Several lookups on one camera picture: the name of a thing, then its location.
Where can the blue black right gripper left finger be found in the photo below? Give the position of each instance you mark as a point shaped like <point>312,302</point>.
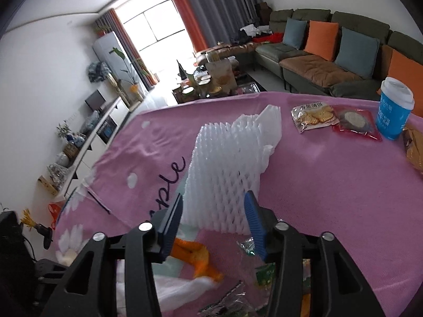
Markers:
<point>166,225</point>

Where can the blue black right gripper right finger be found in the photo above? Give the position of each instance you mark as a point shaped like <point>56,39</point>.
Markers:
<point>261,222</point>

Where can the white tissue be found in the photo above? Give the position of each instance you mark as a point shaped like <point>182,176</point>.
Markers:
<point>172,292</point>

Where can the green snack wrapper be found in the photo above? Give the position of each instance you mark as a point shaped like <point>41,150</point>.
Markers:
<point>264,275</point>

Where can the white foam fruit net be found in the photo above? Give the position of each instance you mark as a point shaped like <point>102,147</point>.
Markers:
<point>227,162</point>

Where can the clear plastic wrapper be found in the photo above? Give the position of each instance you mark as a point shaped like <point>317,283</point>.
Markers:
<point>233,304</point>

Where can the pink floral tablecloth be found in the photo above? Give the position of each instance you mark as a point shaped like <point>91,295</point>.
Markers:
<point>365,192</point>

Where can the orange plastic bag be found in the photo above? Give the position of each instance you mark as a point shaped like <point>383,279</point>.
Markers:
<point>54,210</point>

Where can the cracker snack packet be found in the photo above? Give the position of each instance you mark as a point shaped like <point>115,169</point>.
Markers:
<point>315,115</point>

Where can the yellow tissue box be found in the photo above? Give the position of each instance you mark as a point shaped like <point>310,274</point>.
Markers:
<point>47,185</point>

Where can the white tv cabinet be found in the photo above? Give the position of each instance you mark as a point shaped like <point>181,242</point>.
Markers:
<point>95,145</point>

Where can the tall green potted plant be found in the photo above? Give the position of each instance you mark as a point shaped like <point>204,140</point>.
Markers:
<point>134,86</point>

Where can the yellow flower black stand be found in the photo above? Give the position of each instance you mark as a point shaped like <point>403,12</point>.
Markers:
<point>44,231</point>

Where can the small black monitor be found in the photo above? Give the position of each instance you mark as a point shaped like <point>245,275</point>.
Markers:
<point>96,101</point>

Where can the red snack packet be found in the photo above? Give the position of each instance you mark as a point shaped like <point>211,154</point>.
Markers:
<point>356,121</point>

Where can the cluttered coffee table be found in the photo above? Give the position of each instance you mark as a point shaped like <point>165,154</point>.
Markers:
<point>209,83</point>

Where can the brown seat pad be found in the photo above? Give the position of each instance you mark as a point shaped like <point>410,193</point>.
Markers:
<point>319,71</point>

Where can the brown snack bag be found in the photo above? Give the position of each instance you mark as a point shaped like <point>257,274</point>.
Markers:
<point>413,144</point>

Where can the brown leather ottoman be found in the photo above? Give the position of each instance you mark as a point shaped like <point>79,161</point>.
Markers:
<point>224,51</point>

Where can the blue white paper cup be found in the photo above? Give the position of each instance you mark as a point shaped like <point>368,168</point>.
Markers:
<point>395,105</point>

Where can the white standing air conditioner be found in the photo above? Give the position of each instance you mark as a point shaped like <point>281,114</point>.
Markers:
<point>102,47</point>

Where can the dark green sofa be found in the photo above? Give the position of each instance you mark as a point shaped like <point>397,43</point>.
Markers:
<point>336,54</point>

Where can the large blue cushion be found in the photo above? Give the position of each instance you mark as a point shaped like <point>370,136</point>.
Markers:
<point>357,53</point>

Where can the orange cushion at edge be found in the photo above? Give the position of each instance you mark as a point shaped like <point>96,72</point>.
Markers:
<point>405,72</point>

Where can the orange grey curtain left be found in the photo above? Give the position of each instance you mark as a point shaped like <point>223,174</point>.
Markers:
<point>109,22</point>

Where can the orange grey curtain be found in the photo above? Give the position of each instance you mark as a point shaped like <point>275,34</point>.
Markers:
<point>211,21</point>
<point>109,22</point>

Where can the orange grey curtain right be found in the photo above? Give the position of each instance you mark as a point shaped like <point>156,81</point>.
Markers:
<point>211,21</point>

